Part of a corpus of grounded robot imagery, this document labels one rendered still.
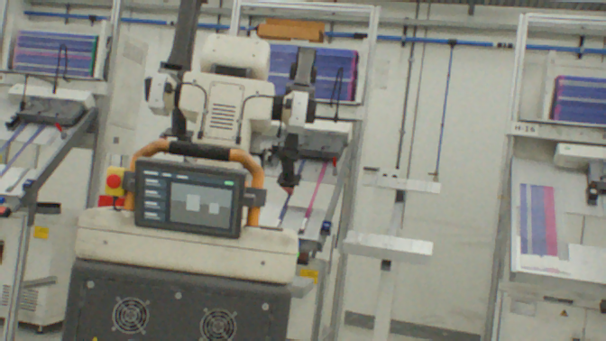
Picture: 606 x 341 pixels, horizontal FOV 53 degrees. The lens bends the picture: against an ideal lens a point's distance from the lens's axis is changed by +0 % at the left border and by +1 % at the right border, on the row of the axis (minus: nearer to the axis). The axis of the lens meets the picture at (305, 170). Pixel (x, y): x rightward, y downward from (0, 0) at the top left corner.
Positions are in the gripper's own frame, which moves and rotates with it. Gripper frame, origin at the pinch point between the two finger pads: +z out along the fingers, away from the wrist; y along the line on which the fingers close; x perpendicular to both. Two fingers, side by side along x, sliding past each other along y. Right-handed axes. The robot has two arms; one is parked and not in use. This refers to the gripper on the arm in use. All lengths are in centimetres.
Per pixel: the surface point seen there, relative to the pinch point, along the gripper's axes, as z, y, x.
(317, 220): 0.4, -16.3, 14.0
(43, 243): 39, 131, 23
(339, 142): -5.1, -15.3, -34.3
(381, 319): 28, -49, 39
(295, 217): 0.4, -6.2, 14.3
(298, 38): -20, 23, -104
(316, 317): 23, -23, 47
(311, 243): 0.3, -16.9, 27.2
